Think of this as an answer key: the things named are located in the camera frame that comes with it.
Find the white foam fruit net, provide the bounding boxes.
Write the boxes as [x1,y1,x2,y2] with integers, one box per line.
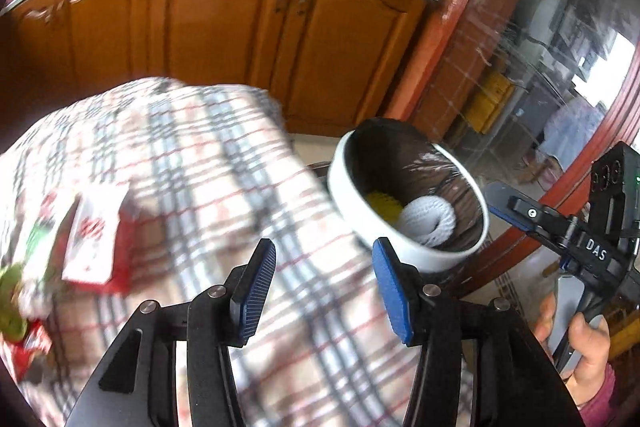
[397,198,457,249]

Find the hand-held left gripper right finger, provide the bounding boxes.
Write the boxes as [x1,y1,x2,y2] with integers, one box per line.
[372,237,586,427]

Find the red wooden glass door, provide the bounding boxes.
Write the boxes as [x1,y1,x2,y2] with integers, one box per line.
[385,0,640,308]

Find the green crumpled packet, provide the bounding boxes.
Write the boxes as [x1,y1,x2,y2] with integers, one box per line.
[0,263,30,344]

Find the plaid tablecloth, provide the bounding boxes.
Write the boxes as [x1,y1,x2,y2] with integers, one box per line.
[0,77,476,427]

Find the yellow plastic crate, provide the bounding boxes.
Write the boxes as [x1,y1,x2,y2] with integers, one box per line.
[462,72,516,134]

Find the wooden lower cabinets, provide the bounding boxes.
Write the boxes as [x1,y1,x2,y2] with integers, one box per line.
[0,0,432,138]

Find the white bin with black bag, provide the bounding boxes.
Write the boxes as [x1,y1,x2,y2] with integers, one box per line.
[327,117,490,276]

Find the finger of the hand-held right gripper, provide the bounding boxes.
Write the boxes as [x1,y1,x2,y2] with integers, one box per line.
[487,206,568,255]
[482,181,583,233]

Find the person's right hand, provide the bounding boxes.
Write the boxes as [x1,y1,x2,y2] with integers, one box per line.
[532,294,615,408]

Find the red and white paper carton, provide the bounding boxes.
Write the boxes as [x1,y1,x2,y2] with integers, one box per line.
[61,184,137,296]

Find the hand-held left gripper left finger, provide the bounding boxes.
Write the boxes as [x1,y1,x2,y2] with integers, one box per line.
[64,238,277,427]

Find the red snack packet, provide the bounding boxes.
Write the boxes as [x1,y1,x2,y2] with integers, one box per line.
[0,321,54,384]

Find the person's right forearm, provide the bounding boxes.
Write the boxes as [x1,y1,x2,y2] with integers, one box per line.
[575,363,640,427]

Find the yellow spiky ring toy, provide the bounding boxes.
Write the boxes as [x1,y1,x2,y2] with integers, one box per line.
[364,192,406,224]

